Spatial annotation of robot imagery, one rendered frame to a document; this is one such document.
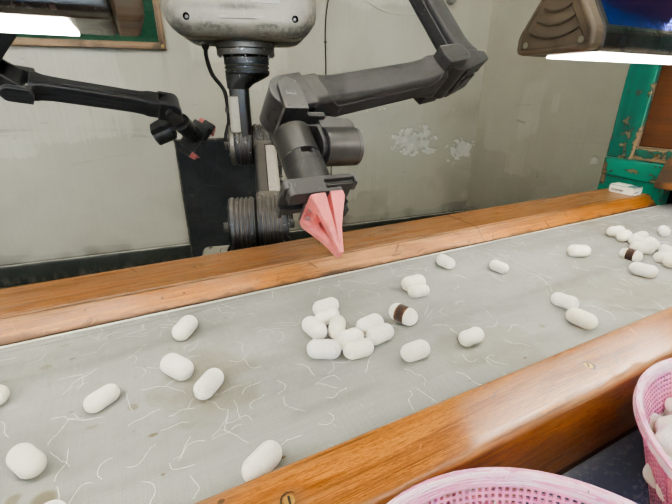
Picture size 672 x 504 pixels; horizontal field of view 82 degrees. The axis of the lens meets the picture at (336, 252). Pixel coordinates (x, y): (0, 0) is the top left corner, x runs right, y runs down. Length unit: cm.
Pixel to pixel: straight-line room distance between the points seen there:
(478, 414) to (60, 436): 35
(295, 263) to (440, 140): 250
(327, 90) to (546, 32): 30
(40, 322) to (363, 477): 42
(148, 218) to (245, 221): 177
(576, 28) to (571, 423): 35
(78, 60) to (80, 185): 63
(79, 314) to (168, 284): 11
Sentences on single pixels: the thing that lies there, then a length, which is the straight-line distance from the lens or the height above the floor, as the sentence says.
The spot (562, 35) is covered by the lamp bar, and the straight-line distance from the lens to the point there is 46.
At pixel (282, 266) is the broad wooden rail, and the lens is 59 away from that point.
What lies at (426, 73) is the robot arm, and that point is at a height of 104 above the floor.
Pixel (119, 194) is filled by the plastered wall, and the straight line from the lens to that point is 254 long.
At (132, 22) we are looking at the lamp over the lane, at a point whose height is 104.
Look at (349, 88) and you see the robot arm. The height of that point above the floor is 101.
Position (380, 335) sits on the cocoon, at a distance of 45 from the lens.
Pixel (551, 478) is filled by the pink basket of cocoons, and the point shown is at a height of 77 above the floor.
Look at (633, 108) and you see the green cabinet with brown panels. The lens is 130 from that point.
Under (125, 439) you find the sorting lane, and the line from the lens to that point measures 40.
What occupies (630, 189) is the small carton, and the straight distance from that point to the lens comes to 122.
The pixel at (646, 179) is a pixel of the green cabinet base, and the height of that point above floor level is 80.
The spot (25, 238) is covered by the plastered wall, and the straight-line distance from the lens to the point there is 271.
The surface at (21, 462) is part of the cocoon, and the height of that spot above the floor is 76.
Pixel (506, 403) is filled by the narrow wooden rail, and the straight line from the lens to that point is 38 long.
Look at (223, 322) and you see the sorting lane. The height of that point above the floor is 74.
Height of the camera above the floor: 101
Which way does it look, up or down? 23 degrees down
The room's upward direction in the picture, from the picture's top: straight up
